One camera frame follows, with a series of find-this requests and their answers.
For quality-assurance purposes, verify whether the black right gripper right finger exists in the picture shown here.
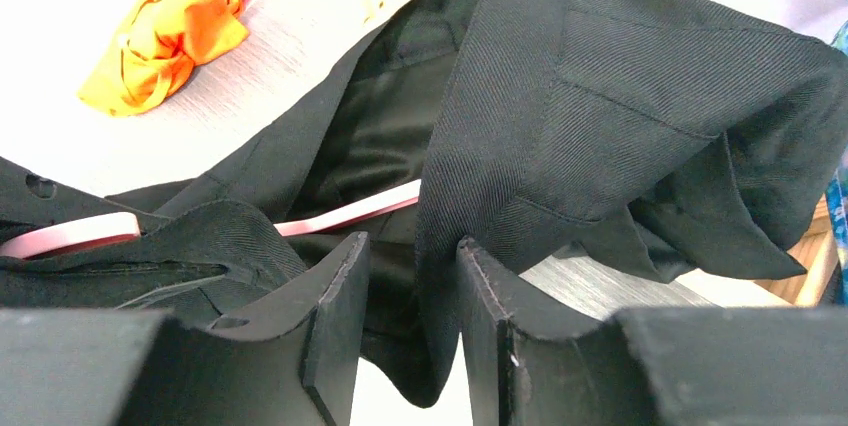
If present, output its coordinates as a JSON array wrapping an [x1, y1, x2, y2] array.
[[456, 239, 847, 425]]

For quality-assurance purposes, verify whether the black skirt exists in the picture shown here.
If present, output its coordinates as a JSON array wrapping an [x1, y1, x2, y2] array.
[[1, 0, 847, 407]]

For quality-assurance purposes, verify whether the wooden clothes rack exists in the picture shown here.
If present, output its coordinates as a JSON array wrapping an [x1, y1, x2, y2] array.
[[754, 196, 838, 306]]

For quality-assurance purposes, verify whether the blue floral skirt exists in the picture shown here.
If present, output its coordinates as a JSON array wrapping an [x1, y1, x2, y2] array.
[[818, 0, 848, 305]]

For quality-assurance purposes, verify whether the pink plastic hanger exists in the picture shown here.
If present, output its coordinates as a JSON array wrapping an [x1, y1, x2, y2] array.
[[0, 179, 423, 261]]

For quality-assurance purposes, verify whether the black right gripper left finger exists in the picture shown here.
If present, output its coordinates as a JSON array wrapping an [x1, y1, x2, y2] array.
[[1, 233, 369, 425]]

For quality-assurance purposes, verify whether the orange cloth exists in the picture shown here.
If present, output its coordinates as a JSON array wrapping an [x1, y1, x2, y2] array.
[[78, 0, 249, 117]]

